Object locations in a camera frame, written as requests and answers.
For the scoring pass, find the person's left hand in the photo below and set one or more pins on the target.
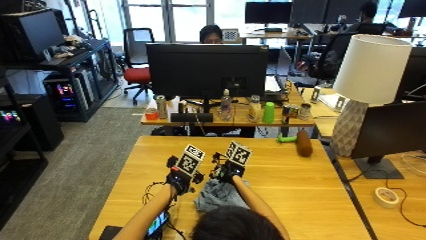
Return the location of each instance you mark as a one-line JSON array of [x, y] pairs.
[[182, 182]]

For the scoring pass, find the person's right hand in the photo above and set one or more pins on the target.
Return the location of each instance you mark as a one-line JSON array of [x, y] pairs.
[[227, 172]]

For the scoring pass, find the grey cloth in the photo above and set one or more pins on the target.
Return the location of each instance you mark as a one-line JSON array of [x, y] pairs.
[[217, 196]]

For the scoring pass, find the white marker cube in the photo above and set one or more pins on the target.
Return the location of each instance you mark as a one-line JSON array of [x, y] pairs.
[[190, 160], [239, 153]]

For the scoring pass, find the black flat box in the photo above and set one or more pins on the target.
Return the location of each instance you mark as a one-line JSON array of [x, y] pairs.
[[192, 117]]

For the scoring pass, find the wooden desk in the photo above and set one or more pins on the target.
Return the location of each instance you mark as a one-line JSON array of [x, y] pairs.
[[235, 122]]

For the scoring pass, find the orange cup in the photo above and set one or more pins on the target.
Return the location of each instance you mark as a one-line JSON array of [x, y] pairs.
[[152, 115]]

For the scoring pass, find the white box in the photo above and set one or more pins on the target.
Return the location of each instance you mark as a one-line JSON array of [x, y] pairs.
[[174, 106]]

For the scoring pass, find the green toy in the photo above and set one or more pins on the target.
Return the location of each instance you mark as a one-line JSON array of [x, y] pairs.
[[287, 139]]

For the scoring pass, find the black wrist device with screen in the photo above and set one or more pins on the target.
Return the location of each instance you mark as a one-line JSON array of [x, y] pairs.
[[158, 224]]

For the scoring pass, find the clear water bottle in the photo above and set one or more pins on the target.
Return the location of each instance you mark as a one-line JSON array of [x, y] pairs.
[[225, 106]]

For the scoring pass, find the pale yellow bottle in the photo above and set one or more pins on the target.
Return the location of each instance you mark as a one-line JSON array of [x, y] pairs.
[[255, 110]]

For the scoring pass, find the green cup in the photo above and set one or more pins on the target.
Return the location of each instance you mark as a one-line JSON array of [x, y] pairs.
[[269, 114]]

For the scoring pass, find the brown cylinder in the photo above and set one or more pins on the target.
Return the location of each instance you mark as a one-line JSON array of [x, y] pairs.
[[304, 144]]

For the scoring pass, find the dark printed can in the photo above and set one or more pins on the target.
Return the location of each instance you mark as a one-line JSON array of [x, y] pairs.
[[287, 115]]

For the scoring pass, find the flat black pad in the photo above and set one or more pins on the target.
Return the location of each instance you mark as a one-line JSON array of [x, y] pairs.
[[110, 232]]

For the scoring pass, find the glass jar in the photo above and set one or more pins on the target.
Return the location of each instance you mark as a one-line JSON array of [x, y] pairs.
[[305, 112]]

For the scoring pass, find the red seat office chair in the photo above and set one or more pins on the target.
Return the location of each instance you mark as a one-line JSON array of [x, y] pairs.
[[138, 75]]

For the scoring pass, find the large black monitor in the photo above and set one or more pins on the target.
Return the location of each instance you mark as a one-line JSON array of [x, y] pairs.
[[207, 70]]

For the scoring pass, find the computer tower with coloured lights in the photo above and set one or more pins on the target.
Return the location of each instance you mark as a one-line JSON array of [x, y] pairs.
[[67, 91]]

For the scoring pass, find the black computer case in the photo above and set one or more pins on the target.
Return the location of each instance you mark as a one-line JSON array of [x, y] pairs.
[[42, 120]]

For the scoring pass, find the silver laptop stand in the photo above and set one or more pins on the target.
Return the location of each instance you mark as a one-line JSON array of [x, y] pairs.
[[331, 100]]

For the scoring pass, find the black shelf desk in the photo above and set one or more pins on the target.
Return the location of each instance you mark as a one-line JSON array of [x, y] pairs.
[[88, 56]]

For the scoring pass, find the white tape roll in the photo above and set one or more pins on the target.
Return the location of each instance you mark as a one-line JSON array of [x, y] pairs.
[[387, 197]]

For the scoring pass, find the white marker board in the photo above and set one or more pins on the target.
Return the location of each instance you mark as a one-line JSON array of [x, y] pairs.
[[231, 35]]

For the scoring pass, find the black monitor on square stand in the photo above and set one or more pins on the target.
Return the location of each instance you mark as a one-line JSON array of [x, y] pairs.
[[393, 130]]

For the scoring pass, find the black office chair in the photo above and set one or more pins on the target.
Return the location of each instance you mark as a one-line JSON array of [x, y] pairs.
[[331, 56]]

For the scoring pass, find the white table lamp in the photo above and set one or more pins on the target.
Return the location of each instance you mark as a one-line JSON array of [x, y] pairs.
[[371, 70]]

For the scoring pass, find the black background monitor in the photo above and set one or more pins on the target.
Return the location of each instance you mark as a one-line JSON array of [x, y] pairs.
[[413, 8], [268, 12], [344, 9], [309, 11]]

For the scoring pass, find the black tilted monitor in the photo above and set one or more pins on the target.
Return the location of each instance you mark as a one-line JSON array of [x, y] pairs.
[[34, 35]]

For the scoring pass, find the black monitor behind lamp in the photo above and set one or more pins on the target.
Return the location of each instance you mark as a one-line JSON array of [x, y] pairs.
[[414, 75]]

